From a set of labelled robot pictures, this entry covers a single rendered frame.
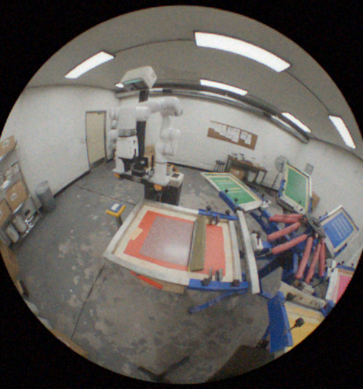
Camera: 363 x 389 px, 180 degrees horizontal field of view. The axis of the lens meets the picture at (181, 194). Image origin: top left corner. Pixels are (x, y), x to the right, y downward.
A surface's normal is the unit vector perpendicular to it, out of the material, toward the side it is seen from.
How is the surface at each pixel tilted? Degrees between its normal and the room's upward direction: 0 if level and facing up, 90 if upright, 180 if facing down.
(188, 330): 0
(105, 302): 0
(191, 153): 90
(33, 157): 90
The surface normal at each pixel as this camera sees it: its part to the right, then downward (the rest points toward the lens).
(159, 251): 0.15, -0.82
